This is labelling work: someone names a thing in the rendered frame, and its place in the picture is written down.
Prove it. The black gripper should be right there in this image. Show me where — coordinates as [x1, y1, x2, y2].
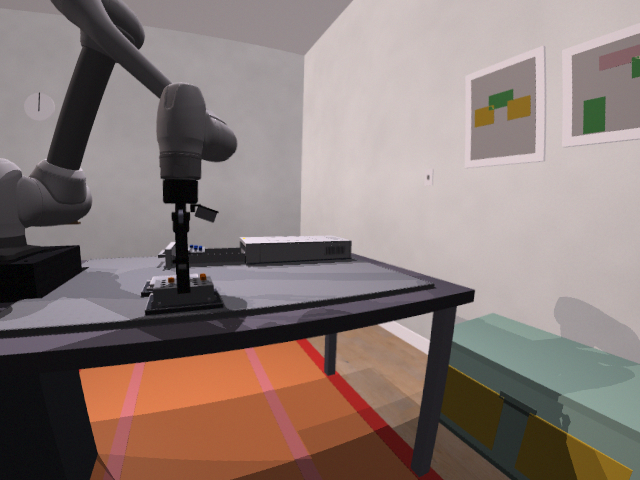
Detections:
[163, 179, 198, 294]

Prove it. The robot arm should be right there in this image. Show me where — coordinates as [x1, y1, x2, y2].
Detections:
[0, 0, 237, 260]

